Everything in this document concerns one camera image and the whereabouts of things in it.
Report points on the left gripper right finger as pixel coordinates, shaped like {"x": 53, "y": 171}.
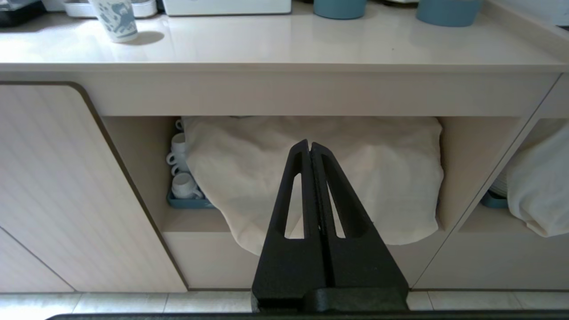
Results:
{"x": 360, "y": 266}

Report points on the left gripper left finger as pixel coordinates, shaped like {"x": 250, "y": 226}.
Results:
{"x": 291, "y": 271}

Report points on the white ceramic cup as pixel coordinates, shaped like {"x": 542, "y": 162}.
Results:
{"x": 184, "y": 186}
{"x": 178, "y": 169}
{"x": 178, "y": 142}
{"x": 178, "y": 156}

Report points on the beige ribbed cabinet door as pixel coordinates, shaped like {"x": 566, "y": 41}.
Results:
{"x": 66, "y": 191}

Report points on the white paper cup blue print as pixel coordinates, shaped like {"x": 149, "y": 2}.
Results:
{"x": 116, "y": 20}

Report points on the large white cloth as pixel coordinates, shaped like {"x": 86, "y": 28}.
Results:
{"x": 249, "y": 173}

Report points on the blue tray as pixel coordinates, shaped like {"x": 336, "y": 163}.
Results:
{"x": 493, "y": 200}
{"x": 189, "y": 203}

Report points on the stack of white plates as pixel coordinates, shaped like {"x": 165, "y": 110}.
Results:
{"x": 500, "y": 184}

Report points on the beige counter cabinet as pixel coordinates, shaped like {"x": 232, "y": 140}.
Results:
{"x": 311, "y": 93}

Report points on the blue round container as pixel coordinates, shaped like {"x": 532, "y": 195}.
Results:
{"x": 340, "y": 8}
{"x": 448, "y": 11}

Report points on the white box appliance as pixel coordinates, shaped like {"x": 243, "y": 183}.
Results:
{"x": 226, "y": 6}

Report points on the white tray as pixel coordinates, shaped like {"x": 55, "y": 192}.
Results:
{"x": 80, "y": 8}

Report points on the black tray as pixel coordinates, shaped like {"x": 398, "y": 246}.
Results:
{"x": 20, "y": 11}

